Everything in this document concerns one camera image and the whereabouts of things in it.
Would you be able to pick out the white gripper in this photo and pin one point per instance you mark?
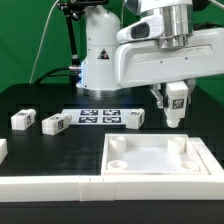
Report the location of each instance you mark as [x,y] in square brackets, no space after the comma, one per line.
[140,61]

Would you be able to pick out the white square table top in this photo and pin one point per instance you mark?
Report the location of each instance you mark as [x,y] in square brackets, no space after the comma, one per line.
[150,154]

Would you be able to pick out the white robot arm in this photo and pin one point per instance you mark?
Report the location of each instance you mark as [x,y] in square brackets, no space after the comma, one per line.
[161,47]

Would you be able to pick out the AprilTag marker sheet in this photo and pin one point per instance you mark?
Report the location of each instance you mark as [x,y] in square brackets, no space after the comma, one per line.
[97,116]

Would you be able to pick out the white U-shaped obstacle fence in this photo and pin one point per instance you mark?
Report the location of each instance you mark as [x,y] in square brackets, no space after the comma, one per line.
[119,187]

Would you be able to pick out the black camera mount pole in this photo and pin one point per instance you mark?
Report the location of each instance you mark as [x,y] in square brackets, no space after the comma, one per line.
[73,10]

